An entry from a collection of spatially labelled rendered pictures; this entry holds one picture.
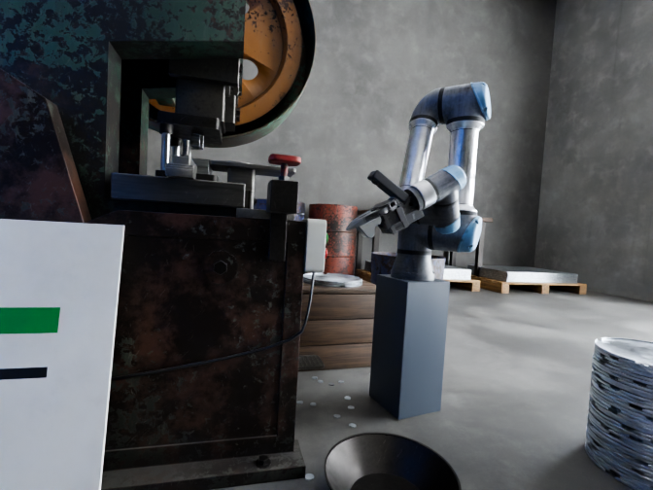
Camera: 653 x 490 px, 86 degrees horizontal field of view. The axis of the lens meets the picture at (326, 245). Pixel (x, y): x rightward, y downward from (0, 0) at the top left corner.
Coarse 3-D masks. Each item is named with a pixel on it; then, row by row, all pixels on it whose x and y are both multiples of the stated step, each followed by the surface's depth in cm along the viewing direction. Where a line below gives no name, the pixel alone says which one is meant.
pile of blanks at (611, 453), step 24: (600, 360) 98; (600, 384) 97; (624, 384) 90; (648, 384) 86; (600, 408) 97; (624, 408) 90; (648, 408) 86; (600, 432) 96; (624, 432) 90; (648, 432) 86; (600, 456) 96; (624, 456) 90; (648, 456) 87; (624, 480) 91; (648, 480) 86
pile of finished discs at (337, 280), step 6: (306, 276) 169; (318, 276) 171; (324, 276) 168; (330, 276) 170; (336, 276) 171; (342, 276) 176; (348, 276) 178; (354, 276) 178; (306, 282) 160; (318, 282) 159; (324, 282) 155; (330, 282) 154; (336, 282) 154; (342, 282) 157; (348, 282) 156; (354, 282) 158; (360, 282) 166
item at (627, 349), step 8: (600, 344) 103; (608, 344) 103; (616, 344) 104; (624, 344) 104; (632, 344) 105; (640, 344) 105; (648, 344) 106; (608, 352) 95; (616, 352) 96; (624, 352) 96; (632, 352) 97; (640, 352) 95; (648, 352) 96; (632, 360) 89; (640, 360) 91; (648, 360) 91
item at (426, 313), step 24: (384, 288) 123; (408, 288) 112; (432, 288) 116; (384, 312) 123; (408, 312) 113; (432, 312) 117; (384, 336) 122; (408, 336) 113; (432, 336) 118; (384, 360) 122; (408, 360) 114; (432, 360) 118; (384, 384) 121; (408, 384) 115; (432, 384) 119; (408, 408) 115; (432, 408) 120
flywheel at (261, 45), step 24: (264, 0) 142; (288, 0) 141; (264, 24) 142; (288, 24) 141; (264, 48) 143; (288, 48) 142; (264, 72) 144; (288, 72) 142; (240, 96) 142; (264, 96) 141; (240, 120) 139; (264, 120) 151
